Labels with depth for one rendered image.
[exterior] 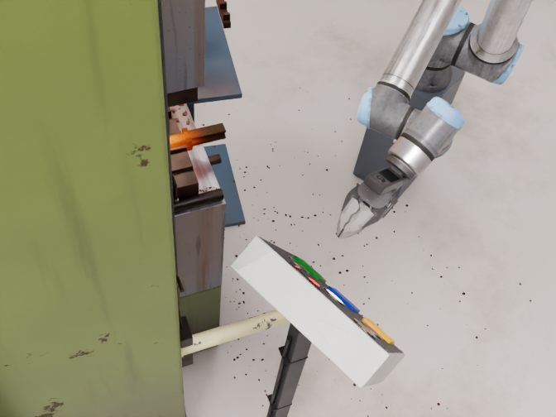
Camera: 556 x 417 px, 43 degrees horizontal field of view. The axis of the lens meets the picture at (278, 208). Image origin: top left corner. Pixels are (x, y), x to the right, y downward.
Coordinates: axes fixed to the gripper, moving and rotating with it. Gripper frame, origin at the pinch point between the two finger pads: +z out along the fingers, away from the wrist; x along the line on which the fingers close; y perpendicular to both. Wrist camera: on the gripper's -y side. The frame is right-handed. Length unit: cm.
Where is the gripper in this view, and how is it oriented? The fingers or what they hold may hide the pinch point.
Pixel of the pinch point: (341, 232)
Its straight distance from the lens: 154.0
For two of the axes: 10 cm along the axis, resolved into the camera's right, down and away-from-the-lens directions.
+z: -6.5, 7.6, 0.3
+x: -7.1, -6.2, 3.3
